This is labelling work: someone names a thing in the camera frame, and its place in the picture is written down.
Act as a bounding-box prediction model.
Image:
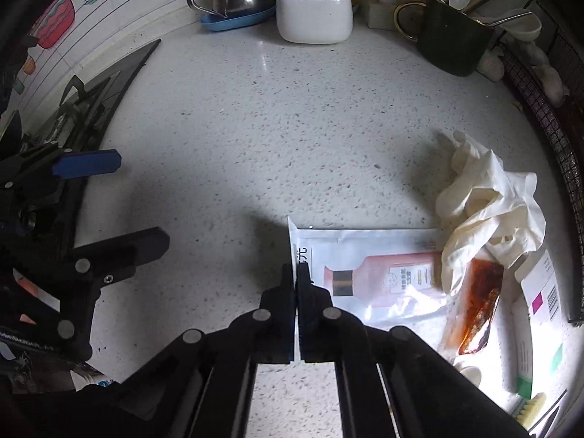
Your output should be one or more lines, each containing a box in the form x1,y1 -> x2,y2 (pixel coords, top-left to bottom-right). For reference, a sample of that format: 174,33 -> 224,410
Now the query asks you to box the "white ceramic spoon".
499,9 -> 543,43

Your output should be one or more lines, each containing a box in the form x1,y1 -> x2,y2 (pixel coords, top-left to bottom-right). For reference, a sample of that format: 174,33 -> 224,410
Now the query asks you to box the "dark mug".
395,0 -> 496,77

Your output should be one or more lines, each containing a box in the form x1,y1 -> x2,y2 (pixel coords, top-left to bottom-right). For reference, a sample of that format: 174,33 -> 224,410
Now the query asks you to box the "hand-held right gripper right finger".
296,262 -> 530,438

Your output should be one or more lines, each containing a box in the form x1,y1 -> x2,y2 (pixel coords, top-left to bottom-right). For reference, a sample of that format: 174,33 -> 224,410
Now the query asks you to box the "small white plastic scoop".
454,357 -> 483,386

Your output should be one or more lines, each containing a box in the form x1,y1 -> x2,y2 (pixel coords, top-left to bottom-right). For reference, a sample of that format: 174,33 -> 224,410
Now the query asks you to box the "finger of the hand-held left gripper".
49,227 -> 171,362
9,143 -> 122,192

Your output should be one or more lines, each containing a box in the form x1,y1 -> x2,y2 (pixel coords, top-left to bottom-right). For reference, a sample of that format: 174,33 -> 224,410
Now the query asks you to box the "kitchen wall sticker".
14,0 -> 138,94

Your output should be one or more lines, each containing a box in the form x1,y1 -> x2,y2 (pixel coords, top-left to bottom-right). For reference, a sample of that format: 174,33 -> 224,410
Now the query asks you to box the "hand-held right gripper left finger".
114,263 -> 297,438

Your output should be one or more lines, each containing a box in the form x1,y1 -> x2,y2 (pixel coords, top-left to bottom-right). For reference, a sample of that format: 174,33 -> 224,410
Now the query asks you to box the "metal spoon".
488,9 -> 534,27

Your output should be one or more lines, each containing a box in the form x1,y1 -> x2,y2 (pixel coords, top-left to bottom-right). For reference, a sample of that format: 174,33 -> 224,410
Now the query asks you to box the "crumpled white glove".
435,128 -> 547,293

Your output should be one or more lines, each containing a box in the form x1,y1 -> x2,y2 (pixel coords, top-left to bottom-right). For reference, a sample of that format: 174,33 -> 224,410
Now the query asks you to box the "white pouch with bottle print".
287,215 -> 457,361

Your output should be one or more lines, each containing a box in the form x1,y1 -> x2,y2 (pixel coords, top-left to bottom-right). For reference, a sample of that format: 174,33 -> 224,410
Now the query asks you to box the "red sauce packet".
440,258 -> 505,356

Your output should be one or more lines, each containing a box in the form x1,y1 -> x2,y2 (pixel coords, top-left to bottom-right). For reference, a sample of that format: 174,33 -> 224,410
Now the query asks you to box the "white medicine box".
510,250 -> 566,397

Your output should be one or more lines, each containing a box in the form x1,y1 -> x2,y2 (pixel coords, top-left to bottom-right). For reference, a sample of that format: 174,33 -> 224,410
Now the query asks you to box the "yellow bristled brush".
511,391 -> 548,430

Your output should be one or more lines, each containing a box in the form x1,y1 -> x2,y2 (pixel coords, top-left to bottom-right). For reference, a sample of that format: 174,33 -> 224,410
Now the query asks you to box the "black gas stove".
0,39 -> 162,261

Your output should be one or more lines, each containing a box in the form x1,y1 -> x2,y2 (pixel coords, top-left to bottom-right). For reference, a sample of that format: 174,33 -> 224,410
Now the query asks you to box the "black wire rack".
499,0 -> 584,327

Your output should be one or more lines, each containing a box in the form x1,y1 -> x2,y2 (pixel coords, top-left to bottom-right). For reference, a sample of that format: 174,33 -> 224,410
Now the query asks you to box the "blue saucer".
201,2 -> 278,32

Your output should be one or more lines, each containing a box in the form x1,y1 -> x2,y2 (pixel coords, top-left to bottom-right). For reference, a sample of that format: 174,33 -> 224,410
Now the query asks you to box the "white lidded jar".
276,0 -> 354,45

